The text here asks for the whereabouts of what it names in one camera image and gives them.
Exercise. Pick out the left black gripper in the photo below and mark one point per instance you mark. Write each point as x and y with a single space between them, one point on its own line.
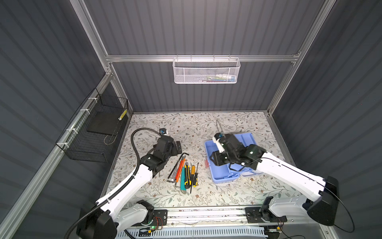
175 151

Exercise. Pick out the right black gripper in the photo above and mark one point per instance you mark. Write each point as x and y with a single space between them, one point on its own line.
216 158

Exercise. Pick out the white blue tool box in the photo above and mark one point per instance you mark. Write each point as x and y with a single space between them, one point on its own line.
247 155

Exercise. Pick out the black yellow screwdriver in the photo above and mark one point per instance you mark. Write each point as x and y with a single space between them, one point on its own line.
195 178

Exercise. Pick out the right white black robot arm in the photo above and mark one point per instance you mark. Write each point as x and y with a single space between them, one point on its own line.
319 197

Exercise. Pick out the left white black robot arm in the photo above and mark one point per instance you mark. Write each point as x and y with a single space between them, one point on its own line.
148 166

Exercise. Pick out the large black hex key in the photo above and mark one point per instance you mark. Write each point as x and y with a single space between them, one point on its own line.
175 171

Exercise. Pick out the yellow black utility knife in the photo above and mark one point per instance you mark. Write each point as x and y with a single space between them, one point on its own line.
187 176

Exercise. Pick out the yellow tag in cage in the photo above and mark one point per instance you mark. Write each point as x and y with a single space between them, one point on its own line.
122 115

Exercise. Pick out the black foam pad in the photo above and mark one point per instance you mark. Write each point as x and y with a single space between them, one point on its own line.
104 123

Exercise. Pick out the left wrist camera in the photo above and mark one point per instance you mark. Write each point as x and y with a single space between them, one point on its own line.
163 131

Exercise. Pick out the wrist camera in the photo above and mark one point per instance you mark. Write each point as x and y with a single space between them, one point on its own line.
163 131
216 139

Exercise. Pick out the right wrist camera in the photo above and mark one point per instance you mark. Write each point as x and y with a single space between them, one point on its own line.
216 139

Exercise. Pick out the orange handled tool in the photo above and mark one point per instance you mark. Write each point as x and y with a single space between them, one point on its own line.
180 168

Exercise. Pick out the teal handled tool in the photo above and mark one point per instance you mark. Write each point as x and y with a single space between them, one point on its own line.
183 180

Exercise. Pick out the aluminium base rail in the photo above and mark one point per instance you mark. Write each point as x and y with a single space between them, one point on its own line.
206 213

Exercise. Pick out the black wire cage basket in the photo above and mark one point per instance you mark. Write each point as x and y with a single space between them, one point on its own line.
78 144

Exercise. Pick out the white wire mesh basket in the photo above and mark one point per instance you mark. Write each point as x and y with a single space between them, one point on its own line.
206 71

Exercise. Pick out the white vented cable duct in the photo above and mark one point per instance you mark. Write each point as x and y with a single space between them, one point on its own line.
230 232

